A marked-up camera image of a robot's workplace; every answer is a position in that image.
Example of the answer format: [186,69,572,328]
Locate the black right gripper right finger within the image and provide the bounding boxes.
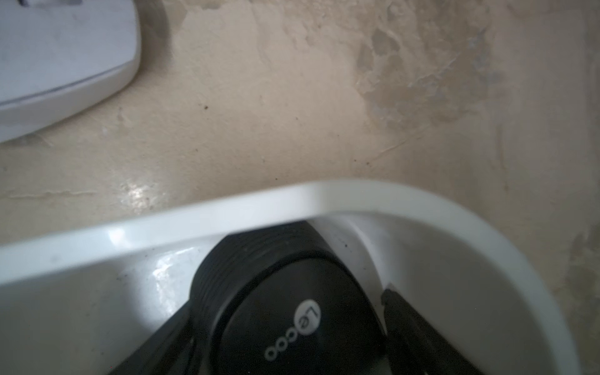
[381,289,481,375]

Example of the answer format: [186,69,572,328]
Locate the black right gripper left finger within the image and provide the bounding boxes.
[109,302,194,375]

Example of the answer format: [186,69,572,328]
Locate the black ribbed Lecoo mouse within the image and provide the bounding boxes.
[187,221,384,374]

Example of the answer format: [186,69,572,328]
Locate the white plastic storage box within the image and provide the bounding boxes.
[1,181,581,374]

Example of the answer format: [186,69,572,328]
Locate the white mouse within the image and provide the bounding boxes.
[1,1,142,142]

